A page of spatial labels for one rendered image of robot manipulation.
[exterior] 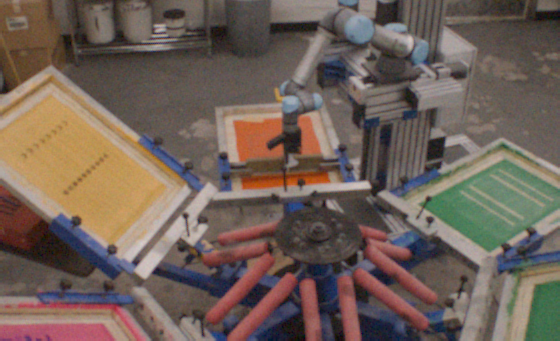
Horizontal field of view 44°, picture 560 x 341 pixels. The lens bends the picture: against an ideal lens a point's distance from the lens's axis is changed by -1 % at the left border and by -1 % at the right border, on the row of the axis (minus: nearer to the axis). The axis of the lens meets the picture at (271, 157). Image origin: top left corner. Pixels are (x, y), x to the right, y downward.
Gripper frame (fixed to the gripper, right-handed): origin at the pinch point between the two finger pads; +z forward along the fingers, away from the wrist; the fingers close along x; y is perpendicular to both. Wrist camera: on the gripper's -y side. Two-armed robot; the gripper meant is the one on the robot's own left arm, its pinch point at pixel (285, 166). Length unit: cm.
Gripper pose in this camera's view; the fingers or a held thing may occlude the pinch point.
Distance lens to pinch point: 326.6
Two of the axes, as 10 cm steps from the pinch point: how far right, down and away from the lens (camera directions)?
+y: 9.9, -0.7, 0.9
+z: 0.0, 8.3, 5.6
